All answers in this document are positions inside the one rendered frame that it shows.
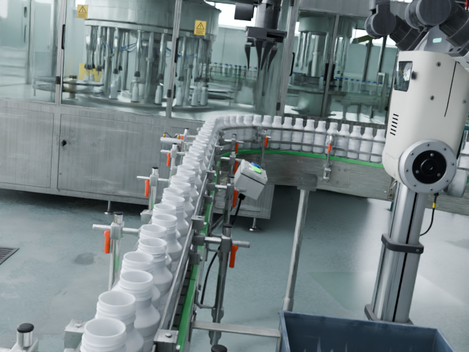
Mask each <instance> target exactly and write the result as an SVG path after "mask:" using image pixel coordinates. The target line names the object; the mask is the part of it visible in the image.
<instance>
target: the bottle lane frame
mask: <svg viewBox="0 0 469 352"><path fill-rule="evenodd" d="M218 173H219V170H218V172H215V174H216V177H215V178H214V179H213V180H212V182H215V183H216V185H218ZM210 195H213V196H212V199H214V198H216V195H215V190H214V191H211V193H210ZM213 213H214V202H212V203H211V204H207V206H206V209H205V212H204V217H205V219H204V222H206V227H204V228H203V230H201V231H200V233H204V234H205V237H207V236H208V233H207V231H208V225H209V221H210V223H212V218H213ZM198 250H200V251H201V257H202V261H200V264H199V265H194V264H192V268H191V271H190V277H189V280H188V286H187V287H186V294H185V296H184V303H183V305H182V311H181V316H180V319H179V325H178V327H176V328H177V331H179V338H178V345H180V352H189V349H190V345H191V342H188V338H189V330H190V324H191V316H192V315H193V308H194V307H196V308H195V310H196V309H197V305H196V304H194V299H195V290H196V286H198V290H200V291H201V287H202V284H201V281H202V274H203V270H204V262H205V258H206V252H207V249H206V243H204V246H198Z"/></svg>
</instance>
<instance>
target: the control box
mask: <svg viewBox="0 0 469 352"><path fill-rule="evenodd" d="M251 167H252V165H251V163H249V162H248V161H246V160H242V162H241V164H240V166H239V167H238V169H237V171H236V173H235V175H234V187H239V188H246V189H247V191H246V193H243V192H239V194H238V195H237V201H236V207H237V206H238V207H237V211H236V213H235V216H234V219H233V220H232V223H231V225H233V224H234V222H235V219H236V218H237V215H238V212H239V208H240V205H241V200H244V199H245V197H246V196H248V197H249V198H252V199H253V200H258V198H259V196H260V194H261V193H262V190H263V189H264V187H265V184H266V183H267V175H266V172H265V170H263V169H261V168H259V169H260V170H261V172H260V173H259V172H258V171H255V170H254V169H252V168H251ZM236 207H233V206H231V210H230V213H231V212H232V211H233V210H234V209H235V208H236ZM223 218H224V215H223V216H222V217H221V218H220V219H219V220H218V221H217V222H216V223H215V224H214V225H213V226H212V223H211V229H210V232H211V233H213V232H214V231H215V230H216V229H217V228H218V227H219V226H220V225H221V224H222V223H223ZM217 254H218V252H216V253H215V254H214V257H213V258H212V260H211V262H210V264H209V267H208V269H207V274H206V277H205V281H204V286H203V290H202V297H201V301H200V304H202V305H203V300H204V294H205V289H206V285H207V280H208V276H209V271H210V268H211V266H212V263H213V262H214V259H215V257H216V256H217Z"/></svg>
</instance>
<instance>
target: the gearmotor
mask: <svg viewBox="0 0 469 352"><path fill-rule="evenodd" d="M467 176H468V174H467V172H466V171H464V170H456V174H455V176H454V179H453V180H452V182H451V183H450V184H449V185H448V186H447V187H446V188H445V189H443V190H442V191H439V192H437V193H434V194H433V195H434V196H435V198H434V202H433V211H432V217H431V224H430V226H429V228H428V229H427V231H426V232H425V233H422V234H421V235H420V236H423V235H425V234H426V233H428V231H429V230H430V229H431V227H432V224H433V216H434V210H435V207H436V198H437V196H438V195H439V194H440V195H444V196H453V197H457V198H462V197H463V195H464V192H465V189H466V182H467ZM397 182H398V181H397V180H396V179H394V178H393V177H392V176H390V181H389V188H388V192H387V199H389V201H390V202H394V198H395V194H396V187H397Z"/></svg>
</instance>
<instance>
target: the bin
mask: <svg viewBox="0 0 469 352"><path fill-rule="evenodd" d="M193 317H194V315H192V316H191V324H190V330H189V338H188V342H190V341H191V335H192V329H198V330H210V331H217V332H229V333H235V334H242V335H253V336H260V337H272V338H277V342H276V351H275V352H456V350H455V349H454V347H453V346H452V345H451V344H450V342H449V341H448V340H447V338H446V337H445V336H444V335H443V333H442V332H441V330H440V329H439V328H431V327H424V326H418V325H406V324H400V323H388V322H381V321H369V320H362V319H356V318H344V317H337V316H325V315H319V314H307V313H301V312H294V311H282V310H280V312H279V318H280V323H279V328H278V330H273V329H267V328H255V327H248V326H242V325H230V324H223V323H212V322H205V321H194V320H193Z"/></svg>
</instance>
